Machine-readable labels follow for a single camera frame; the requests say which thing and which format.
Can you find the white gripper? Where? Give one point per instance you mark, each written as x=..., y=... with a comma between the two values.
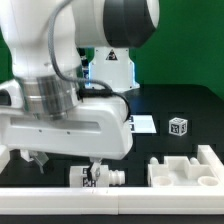
x=96, y=128

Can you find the white chair seat part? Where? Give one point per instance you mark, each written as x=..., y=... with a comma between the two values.
x=179, y=171

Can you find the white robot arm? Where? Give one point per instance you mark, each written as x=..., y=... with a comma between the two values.
x=51, y=107

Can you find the white front fence bar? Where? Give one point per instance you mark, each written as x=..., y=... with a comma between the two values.
x=112, y=201

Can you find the white paper tag sheet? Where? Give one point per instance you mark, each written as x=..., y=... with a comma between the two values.
x=142, y=124

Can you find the white tagged cube right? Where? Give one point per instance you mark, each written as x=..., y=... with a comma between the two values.
x=178, y=126

